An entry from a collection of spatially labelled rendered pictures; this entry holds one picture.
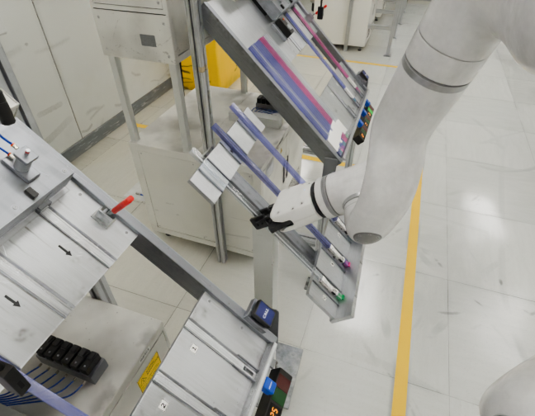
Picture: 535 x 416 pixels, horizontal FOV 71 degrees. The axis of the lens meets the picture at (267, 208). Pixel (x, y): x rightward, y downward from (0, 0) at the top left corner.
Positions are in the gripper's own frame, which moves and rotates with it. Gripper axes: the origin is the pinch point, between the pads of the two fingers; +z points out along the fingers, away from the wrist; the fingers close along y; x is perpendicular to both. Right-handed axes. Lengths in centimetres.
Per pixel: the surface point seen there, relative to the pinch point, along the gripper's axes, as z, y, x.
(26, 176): 13.6, 23.8, -35.1
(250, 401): 5.6, 30.0, 20.7
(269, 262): 13.8, -8.1, 19.1
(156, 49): 43, -63, -44
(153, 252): 15.4, 15.5, -9.7
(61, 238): 18.0, 25.2, -23.9
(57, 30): 157, -142, -93
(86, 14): 155, -171, -95
